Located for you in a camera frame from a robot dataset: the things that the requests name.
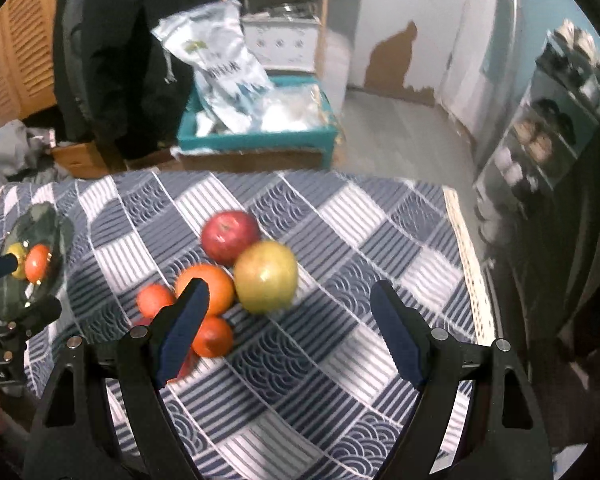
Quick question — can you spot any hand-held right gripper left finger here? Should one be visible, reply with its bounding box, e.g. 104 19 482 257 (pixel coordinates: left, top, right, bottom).
24 278 211 480

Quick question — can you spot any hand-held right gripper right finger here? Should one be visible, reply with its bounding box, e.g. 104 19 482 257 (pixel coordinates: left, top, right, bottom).
370 280 553 480

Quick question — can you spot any small yellow fruit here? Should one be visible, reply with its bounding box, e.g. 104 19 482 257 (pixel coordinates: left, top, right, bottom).
6 242 28 280

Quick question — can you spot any small red apple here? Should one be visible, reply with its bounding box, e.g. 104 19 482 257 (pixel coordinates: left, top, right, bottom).
130 315 199 385

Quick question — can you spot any large orange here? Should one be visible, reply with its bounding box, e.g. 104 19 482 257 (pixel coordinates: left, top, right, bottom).
174 263 236 317

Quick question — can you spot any dark glass leaf-shaped plate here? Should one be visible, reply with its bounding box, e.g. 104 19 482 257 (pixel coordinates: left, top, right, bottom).
0 202 76 321

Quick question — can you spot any large red apple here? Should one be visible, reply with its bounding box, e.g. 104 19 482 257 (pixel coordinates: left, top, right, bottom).
201 211 262 267

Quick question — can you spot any blue white patterned tablecloth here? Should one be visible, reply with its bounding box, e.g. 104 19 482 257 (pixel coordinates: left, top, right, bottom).
0 170 496 480

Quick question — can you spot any grey cloth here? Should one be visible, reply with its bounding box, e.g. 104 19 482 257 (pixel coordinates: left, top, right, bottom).
0 120 73 183

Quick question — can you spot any wooden box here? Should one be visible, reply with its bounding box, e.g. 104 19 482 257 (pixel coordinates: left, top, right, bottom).
50 141 116 179

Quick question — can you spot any teal cardboard box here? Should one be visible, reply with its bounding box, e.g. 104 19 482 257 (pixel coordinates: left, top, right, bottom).
172 76 341 172

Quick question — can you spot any wooden louvre door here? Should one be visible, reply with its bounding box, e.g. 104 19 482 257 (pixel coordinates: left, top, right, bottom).
0 0 68 128

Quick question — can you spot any group of assorted shoes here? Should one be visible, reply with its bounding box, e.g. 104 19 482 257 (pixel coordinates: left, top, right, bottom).
492 20 600 198

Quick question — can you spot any black jacket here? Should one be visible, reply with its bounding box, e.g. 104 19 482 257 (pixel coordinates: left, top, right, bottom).
52 0 226 161

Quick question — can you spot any clear plastic bag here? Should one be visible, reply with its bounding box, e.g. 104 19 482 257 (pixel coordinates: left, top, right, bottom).
260 85 331 133

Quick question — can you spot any white printed plastic bag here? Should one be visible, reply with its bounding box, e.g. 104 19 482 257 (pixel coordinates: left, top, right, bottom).
151 0 275 133

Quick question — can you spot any shoe rack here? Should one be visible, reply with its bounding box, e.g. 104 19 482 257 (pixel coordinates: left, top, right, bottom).
472 20 600 241

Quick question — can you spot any white patterned storage box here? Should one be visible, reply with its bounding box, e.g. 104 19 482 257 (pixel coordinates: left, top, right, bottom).
241 15 322 70

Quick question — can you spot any white door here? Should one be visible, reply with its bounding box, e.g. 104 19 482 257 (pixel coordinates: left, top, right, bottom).
437 0 518 133

